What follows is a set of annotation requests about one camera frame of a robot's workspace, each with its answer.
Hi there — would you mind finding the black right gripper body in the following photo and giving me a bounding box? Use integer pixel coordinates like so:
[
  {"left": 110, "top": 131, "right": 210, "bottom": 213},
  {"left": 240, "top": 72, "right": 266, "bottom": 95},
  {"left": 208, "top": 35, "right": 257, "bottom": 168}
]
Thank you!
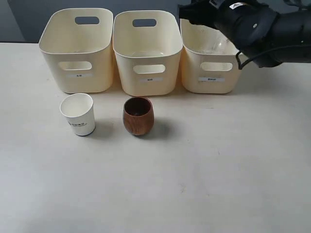
[{"left": 209, "top": 0, "right": 278, "bottom": 56}]

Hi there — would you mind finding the clear plastic cup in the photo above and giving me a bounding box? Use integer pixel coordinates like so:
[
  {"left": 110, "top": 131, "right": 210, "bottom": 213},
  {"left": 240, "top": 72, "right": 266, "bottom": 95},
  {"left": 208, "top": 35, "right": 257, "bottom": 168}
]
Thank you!
[{"left": 198, "top": 36, "right": 230, "bottom": 54}]

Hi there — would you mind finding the brown wooden cup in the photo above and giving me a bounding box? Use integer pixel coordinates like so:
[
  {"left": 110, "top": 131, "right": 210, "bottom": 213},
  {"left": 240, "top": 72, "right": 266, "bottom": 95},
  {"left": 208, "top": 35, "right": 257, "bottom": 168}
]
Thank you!
[{"left": 122, "top": 97, "right": 155, "bottom": 136}]

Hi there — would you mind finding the white paper cup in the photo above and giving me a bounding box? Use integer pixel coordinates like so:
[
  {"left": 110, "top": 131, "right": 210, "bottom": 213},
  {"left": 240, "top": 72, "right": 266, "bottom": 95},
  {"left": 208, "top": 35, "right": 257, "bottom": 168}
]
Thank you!
[{"left": 60, "top": 93, "right": 96, "bottom": 136}]

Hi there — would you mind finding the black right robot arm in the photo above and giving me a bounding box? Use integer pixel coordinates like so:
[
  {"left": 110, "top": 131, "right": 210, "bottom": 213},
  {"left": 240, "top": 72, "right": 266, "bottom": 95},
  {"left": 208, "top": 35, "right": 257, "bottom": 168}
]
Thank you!
[{"left": 178, "top": 0, "right": 311, "bottom": 69}]

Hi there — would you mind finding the right cream plastic bin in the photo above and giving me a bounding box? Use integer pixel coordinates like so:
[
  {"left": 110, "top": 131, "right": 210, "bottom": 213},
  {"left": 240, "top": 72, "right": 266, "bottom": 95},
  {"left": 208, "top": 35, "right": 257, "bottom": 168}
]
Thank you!
[{"left": 180, "top": 19, "right": 241, "bottom": 94}]

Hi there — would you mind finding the cream plastic bin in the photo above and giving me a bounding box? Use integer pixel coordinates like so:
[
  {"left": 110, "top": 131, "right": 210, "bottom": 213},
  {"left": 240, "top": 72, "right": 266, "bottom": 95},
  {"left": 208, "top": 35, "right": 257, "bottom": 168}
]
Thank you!
[
  {"left": 113, "top": 10, "right": 183, "bottom": 96},
  {"left": 38, "top": 8, "right": 114, "bottom": 94},
  {"left": 180, "top": 19, "right": 241, "bottom": 94}
]

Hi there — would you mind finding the middle cream plastic bin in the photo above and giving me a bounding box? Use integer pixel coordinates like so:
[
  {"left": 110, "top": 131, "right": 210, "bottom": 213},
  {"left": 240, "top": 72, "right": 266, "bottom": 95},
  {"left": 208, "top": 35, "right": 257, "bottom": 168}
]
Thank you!
[{"left": 113, "top": 10, "right": 183, "bottom": 96}]

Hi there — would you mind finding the left cream plastic bin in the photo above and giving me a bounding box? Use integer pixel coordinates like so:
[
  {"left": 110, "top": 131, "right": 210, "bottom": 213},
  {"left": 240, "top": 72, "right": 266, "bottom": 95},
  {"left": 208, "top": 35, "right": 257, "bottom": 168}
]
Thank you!
[{"left": 38, "top": 8, "right": 114, "bottom": 94}]

